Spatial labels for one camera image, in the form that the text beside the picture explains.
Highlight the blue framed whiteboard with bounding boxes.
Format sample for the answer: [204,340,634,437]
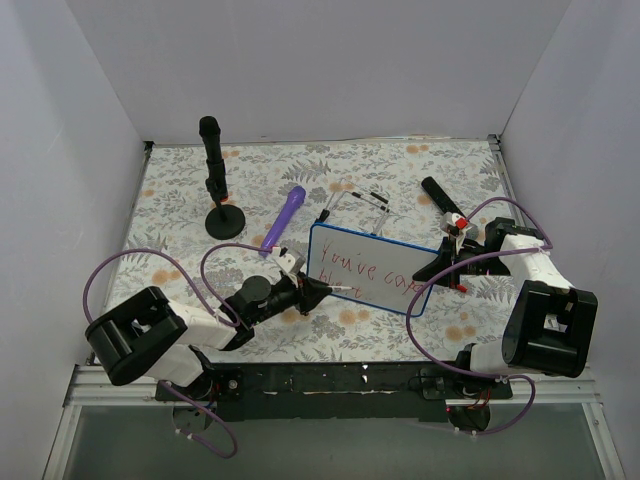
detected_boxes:
[307,223,437,317]

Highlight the black round microphone stand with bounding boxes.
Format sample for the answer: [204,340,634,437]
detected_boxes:
[205,199,246,240]

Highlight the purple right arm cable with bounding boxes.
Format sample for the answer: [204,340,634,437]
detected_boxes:
[405,197,554,435]

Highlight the black wire whiteboard stand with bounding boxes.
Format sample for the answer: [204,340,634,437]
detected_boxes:
[315,177,392,237]

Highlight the black microphone on stand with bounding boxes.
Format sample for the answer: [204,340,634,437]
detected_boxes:
[199,116,228,201]

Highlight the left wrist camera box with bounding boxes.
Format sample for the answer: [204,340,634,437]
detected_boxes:
[271,246,306,284]

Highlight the aluminium front rail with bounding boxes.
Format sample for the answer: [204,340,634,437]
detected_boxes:
[64,362,601,406]

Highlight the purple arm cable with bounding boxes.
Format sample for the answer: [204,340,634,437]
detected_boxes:
[82,243,279,460]
[405,197,554,435]

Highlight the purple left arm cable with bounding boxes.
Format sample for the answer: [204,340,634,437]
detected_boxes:
[82,243,279,460]

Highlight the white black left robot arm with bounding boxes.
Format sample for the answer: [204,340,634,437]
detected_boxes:
[85,273,332,400]

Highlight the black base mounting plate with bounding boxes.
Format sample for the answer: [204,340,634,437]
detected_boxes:
[177,361,512,422]

